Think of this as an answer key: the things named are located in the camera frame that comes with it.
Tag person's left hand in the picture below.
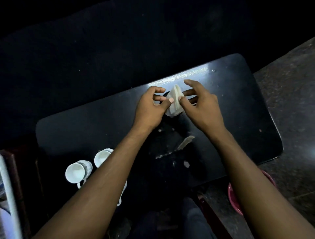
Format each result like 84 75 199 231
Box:
132 86 175 135

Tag person's right hand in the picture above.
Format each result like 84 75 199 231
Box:
178 79 226 140

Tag white paper filter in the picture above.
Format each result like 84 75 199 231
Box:
165 84 185 116

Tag person's left forearm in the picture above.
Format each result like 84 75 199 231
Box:
32 126 159 239

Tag person's right forearm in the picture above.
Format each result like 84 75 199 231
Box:
209 130 315 239

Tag white patterned cup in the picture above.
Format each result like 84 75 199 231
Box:
94 148 114 168
116 180 128 207
65 160 93 189

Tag pink bowl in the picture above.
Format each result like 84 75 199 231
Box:
228 170 276 217

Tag person's legs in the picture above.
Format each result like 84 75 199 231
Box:
127 196 218 239

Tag brown wooden furniture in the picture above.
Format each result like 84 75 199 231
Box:
0 150 32 239

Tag white flat board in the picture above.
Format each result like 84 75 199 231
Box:
0 154 23 239

